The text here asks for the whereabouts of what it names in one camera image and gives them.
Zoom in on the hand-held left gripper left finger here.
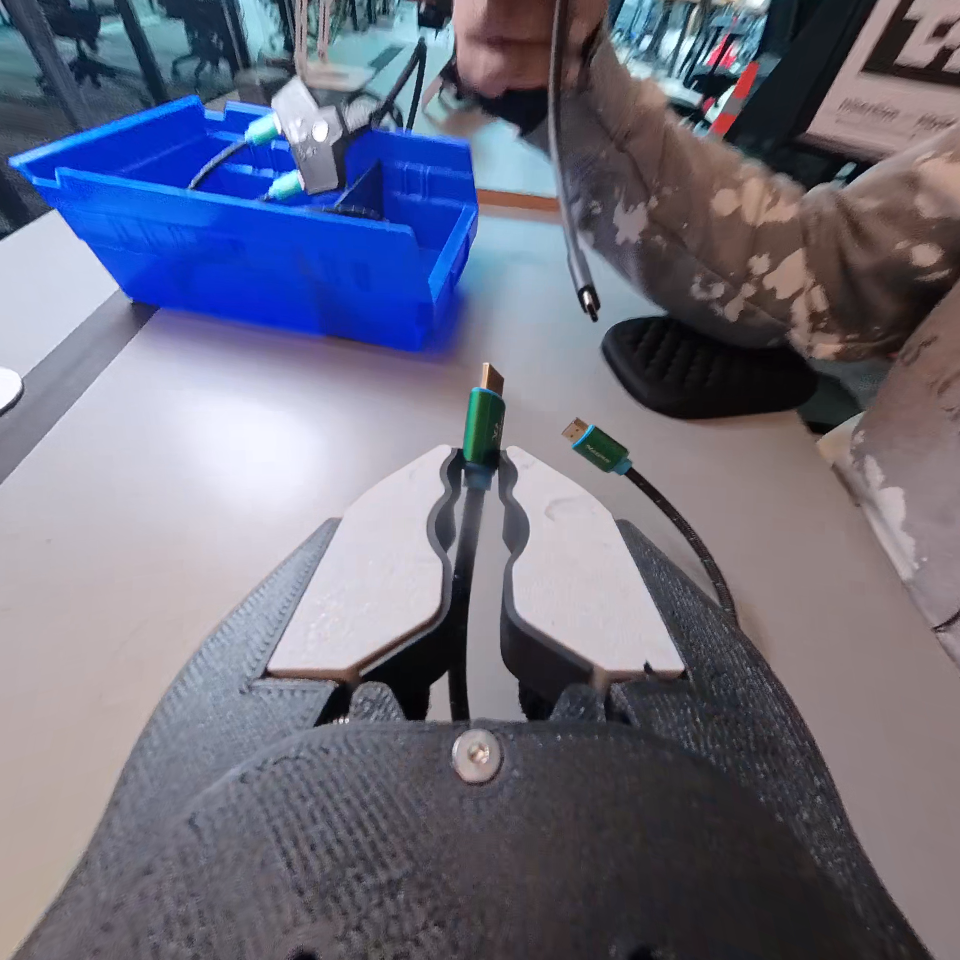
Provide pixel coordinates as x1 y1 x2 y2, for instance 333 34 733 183
266 444 459 687

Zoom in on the person's right forearm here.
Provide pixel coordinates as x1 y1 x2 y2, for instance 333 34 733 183
525 30 960 365

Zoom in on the orange traffic cone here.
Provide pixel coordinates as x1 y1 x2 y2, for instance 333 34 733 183
708 62 760 138

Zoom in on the black hdmi switch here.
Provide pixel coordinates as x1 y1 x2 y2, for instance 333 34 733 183
270 78 354 195

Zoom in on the person's right hand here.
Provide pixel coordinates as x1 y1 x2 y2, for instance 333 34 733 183
453 0 605 125

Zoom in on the framed tag sign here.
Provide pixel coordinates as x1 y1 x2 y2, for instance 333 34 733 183
772 0 960 162

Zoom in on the black hub cable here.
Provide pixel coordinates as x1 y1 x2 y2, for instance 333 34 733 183
547 0 601 324

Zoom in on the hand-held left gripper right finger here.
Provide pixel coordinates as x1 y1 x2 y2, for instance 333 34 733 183
498 446 687 690

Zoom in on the blue storage bin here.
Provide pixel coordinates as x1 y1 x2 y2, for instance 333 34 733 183
7 93 481 354

